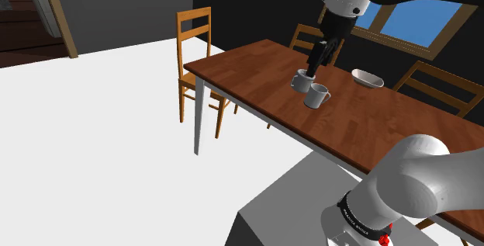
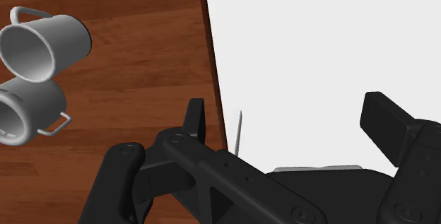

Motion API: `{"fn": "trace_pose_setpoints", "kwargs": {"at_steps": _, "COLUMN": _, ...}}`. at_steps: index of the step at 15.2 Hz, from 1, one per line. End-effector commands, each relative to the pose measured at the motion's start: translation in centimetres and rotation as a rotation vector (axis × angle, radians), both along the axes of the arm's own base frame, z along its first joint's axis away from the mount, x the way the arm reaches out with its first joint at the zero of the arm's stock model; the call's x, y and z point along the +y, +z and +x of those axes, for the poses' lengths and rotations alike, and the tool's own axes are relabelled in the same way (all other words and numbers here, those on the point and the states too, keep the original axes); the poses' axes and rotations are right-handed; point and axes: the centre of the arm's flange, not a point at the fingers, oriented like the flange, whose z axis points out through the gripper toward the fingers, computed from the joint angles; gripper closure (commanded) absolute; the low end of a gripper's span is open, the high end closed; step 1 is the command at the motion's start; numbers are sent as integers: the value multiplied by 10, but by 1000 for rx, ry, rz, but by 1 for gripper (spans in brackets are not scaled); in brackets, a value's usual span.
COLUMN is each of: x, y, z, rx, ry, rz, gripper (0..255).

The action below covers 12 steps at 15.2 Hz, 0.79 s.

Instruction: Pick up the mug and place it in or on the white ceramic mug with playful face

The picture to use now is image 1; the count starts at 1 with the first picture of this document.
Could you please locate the wooden door frame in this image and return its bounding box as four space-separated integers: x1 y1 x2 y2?
37 0 79 60

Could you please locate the wood-framed window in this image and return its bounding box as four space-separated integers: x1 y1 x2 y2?
318 0 479 61

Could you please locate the grey mug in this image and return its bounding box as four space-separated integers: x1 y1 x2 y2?
302 83 332 109
289 68 316 94

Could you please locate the wooden chair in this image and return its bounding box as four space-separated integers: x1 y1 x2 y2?
415 217 471 246
175 6 240 140
392 60 484 120
289 23 346 67

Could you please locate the grey robot stand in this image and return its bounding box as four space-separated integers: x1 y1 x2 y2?
224 150 441 246

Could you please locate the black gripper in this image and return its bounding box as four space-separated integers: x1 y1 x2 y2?
305 8 357 78

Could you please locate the wooden table with white legs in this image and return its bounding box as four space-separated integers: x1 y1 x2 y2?
182 39 484 246

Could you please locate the white bowl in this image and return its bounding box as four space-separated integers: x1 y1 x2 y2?
351 68 385 89

